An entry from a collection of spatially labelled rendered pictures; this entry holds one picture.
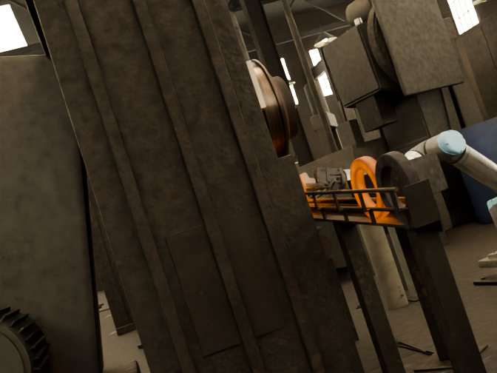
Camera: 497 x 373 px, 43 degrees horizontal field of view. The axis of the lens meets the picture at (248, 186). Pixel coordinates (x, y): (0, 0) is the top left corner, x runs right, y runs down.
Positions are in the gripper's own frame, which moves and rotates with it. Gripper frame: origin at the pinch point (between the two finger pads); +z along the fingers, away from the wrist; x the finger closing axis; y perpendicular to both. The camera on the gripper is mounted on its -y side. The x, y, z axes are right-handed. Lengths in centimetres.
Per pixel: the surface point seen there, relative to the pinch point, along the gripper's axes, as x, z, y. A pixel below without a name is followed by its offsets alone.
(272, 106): 2.5, 8.4, 32.3
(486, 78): -399, -343, 157
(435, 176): 41, -40, -2
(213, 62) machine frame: 31, 36, 41
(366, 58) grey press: -318, -166, 152
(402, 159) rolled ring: 96, -2, -3
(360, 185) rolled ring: 65, -2, -6
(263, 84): 1.0, 11.3, 41.4
